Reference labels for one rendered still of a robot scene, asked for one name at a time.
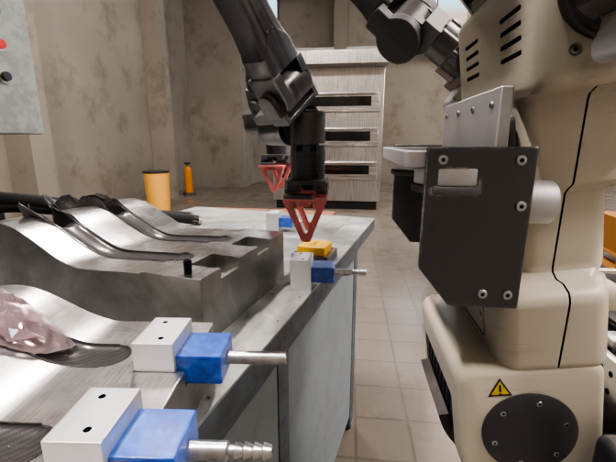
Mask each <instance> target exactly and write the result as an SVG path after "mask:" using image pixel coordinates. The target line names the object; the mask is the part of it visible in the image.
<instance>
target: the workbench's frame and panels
mask: <svg viewBox="0 0 616 462"><path fill-rule="evenodd" d="M373 229H374V221H373V222H372V223H371V224H370V225H369V226H368V228H367V229H366V230H365V231H364V233H363V234H362V235H361V236H360V237H359V239H358V240H357V241H356V242H355V243H354V245H353V246H352V247H351V248H350V249H349V250H348V252H347V253H346V254H345V255H344V256H343V257H342V258H341V259H340V260H339V262H338V263H337V264H336V265H335V268H336V269H350V270H357V269H358V250H359V248H360V247H361V246H362V244H363V243H364V242H365V240H366V239H367V238H368V236H369V235H370V233H371V232H372V231H373ZM356 302H357V276H356V275H353V276H352V275H351V274H350V275H349V276H340V275H335V283H320V284H319V286H318V287H317V288H316V289H315V290H314V292H313V293H312V294H311V295H310V296H309V298H308V299H307V300H306V301H305V302H304V304H303V305H302V306H301V307H300V308H299V310H298V311H297V312H296V313H295V314H294V316H293V317H292V318H291V319H290V320H289V322H288V323H287V324H286V325H285V326H284V327H283V328H282V329H281V330H280V331H279V333H278V334H277V335H276V336H275V337H274V339H273V340H272V341H271V342H270V343H269V345H268V346H267V347H266V348H265V349H264V351H286V352H287V364H286V365H251V366H250V367H249V369H248V370H247V371H246V372H245V373H244V375H243V376H242V377H241V378H240V379H239V381H238V382H237V383H236V384H235V385H234V387H233V388H232V389H231V390H230V391H229V392H228V393H227V395H226V396H225V397H224V398H223V399H222V400H221V401H220V402H219V404H218V405H217V406H216V407H215V408H214V410H213V411H212V412H211V413H210V414H209V416H208V417H207V418H206V419H205V420H204V422H203V423H202V424H201V425H200V426H199V428H198V438H199V439H213V440H229V442H230V444H234V443H235V442H236V441H238V442H240V443H242V444H245V441H247V442H249V443H251V444H253V445H254V443H255V441H256V442H258V443H261V444H263V445H264V441H265V442H267V443H269V444H272V446H273V455H272V458H271V459H268V460H266V461H263V459H262V458H261V459H258V460H256V461H253V458H250V459H248V460H246V461H244V460H243V457H242V458H240V459H238V460H235V461H234V458H233V457H229V458H228V459H227V461H199V460H192V461H191V462H335V459H336V454H337V451H338V448H339V446H340V443H341V440H342V437H343V434H344V432H345V431H346V430H349V429H350V427H351V422H352V418H353V389H354V360H355V331H356Z"/></svg>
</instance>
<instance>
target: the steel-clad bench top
mask: <svg viewBox="0 0 616 462"><path fill-rule="evenodd" d="M182 211H183V212H193V214H194V215H201V216H202V218H203V221H202V223H201V224H200V225H191V224H183V225H185V226H189V227H195V228H223V229H240V228H248V229H259V230H267V229H266V213H267V212H268V211H254V210H240V209H225V208H211V207H197V206H196V207H193V208H190V209H186V210H182ZM374 219H375V218H368V217H355V216H340V215H325V214H321V217H320V219H319V222H318V224H317V227H316V228H315V230H314V233H313V237H312V240H323V241H332V248H337V257H336V258H335V259H334V260H333V261H335V264H337V263H338V262H339V260H340V259H341V258H342V257H344V255H345V254H346V253H347V252H348V251H349V249H350V248H351V247H352V246H353V245H354V243H355V242H356V241H357V240H358V239H359V237H360V236H361V235H362V234H363V233H364V231H365V230H366V229H367V228H368V227H369V225H370V224H371V223H372V222H373V221H374ZM181 224H182V223H181ZM281 231H282V232H283V253H284V279H282V280H281V281H280V282H279V283H278V284H277V285H275V286H274V287H273V288H272V289H271V290H270V291H268V292H267V293H266V294H265V295H264V296H263V297H261V298H260V299H259V300H258V301H257V302H256V303H254V304H253V305H252V306H251V307H250V308H249V309H248V310H246V311H245V312H244V313H243V314H242V315H241V316H239V317H238V318H237V319H236V320H235V321H234V322H233V323H232V324H231V325H230V326H228V327H227V329H225V330H224V331H223V332H222V333H230V334H231V335H232V348H233V350H242V351H264V349H265V348H266V347H267V346H268V345H269V344H270V342H271V341H272V340H273V339H274V337H275V336H276V335H277V334H278V333H279V331H280V330H281V329H282V328H283V327H284V326H285V325H286V324H287V323H288V322H289V320H290V319H291V318H292V317H293V316H294V314H295V313H296V312H297V311H298V310H299V308H300V307H301V306H302V305H303V304H304V302H305V301H306V300H307V299H308V298H309V296H310V295H311V294H312V293H313V292H314V290H315V289H316V288H317V287H318V286H319V284H320V283H317V282H313V285H312V288H311V290H310V291H296V290H291V279H290V260H291V258H292V253H293V252H294V251H296V250H297V247H298V246H299V245H300V244H301V243H302V241H301V239H300V237H299V235H298V232H297V230H296V228H295V226H294V227H293V228H286V227H283V228H282V230H281ZM250 366H251V365H248V364H230V365H229V368H228V370H227V373H226V374H225V378H224V381H223V383H221V384H210V383H208V384H207V386H206V389H205V391H204V393H203V396H202V398H201V400H200V402H199V404H198V406H197V408H196V414H197V426H198V428H199V426H200V425H201V424H202V423H203V422H204V420H205V419H206V418H207V417H208V416H209V414H210V413H211V412H212V411H213V410H214V409H215V407H216V406H217V405H218V404H219V402H220V401H221V400H223V399H224V397H225V396H226V395H227V394H228V393H229V391H230V390H231V389H232V388H233V387H234V385H235V384H236V383H237V382H238V381H239V379H240V378H241V377H242V376H243V375H244V373H245V372H246V371H247V370H248V369H249V367H250Z"/></svg>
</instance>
